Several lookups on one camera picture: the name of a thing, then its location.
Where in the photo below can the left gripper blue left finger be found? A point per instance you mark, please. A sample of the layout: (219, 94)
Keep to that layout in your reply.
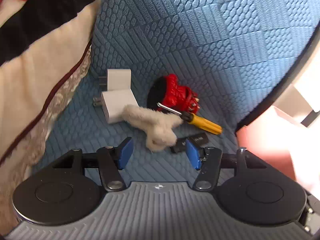
(111, 160)

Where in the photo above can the blue textured chair cover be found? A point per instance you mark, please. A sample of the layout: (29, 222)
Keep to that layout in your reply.
(235, 54)

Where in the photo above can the yellow handle screwdriver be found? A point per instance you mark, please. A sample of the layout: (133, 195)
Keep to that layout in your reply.
(195, 120)

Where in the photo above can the white fluffy plush toy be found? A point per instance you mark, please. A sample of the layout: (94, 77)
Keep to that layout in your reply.
(158, 126)

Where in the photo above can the white charger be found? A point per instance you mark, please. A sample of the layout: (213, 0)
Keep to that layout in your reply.
(116, 79)
(113, 103)

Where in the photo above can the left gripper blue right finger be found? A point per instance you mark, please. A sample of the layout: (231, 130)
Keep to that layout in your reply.
(206, 160)

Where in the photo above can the white charger front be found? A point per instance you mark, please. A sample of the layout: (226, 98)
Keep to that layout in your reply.
(113, 103)

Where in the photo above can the red white black blanket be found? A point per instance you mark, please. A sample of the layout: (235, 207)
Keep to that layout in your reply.
(45, 53)

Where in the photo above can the pink cardboard box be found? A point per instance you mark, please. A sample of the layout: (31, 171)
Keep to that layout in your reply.
(285, 144)

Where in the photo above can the red lion dance figurine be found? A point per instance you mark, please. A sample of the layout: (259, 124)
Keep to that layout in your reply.
(167, 91)

